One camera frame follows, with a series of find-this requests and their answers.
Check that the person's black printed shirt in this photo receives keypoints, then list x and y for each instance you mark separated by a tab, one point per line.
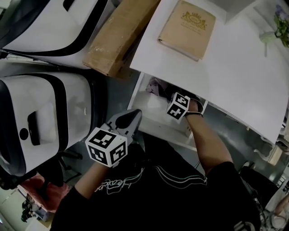
158	198

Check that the red fabric seat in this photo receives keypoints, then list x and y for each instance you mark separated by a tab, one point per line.
56	194

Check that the person's left forearm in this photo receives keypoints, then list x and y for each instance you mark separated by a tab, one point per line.
92	180

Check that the flowers in white vase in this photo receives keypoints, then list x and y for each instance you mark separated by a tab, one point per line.
281	27

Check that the person's right hand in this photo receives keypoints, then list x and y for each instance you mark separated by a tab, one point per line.
194	106

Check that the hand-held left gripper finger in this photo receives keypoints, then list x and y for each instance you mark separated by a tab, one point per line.
137	123
123	112

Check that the white black pod machine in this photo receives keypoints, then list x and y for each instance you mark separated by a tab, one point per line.
45	94
56	24

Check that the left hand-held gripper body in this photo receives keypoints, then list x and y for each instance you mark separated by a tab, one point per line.
106	147

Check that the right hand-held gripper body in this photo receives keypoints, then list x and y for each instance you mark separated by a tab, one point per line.
178	107

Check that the white desk drawer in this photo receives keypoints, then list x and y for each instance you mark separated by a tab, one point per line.
155	121

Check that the person's right forearm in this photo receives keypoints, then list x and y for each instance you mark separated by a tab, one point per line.
207	144

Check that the white desk with hutch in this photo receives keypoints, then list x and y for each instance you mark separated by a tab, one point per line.
237	79

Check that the beige hardcover book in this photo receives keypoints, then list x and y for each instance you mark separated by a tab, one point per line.
187	29

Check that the long brown cardboard box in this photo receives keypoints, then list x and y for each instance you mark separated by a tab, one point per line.
119	38

